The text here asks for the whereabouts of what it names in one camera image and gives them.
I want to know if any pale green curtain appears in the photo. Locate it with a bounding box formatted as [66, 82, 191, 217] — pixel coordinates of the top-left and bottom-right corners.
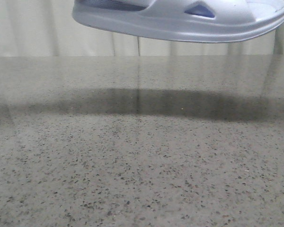
[0, 0, 284, 57]

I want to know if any light blue slipper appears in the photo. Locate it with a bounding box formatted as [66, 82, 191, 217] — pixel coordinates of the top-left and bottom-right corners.
[72, 0, 284, 43]

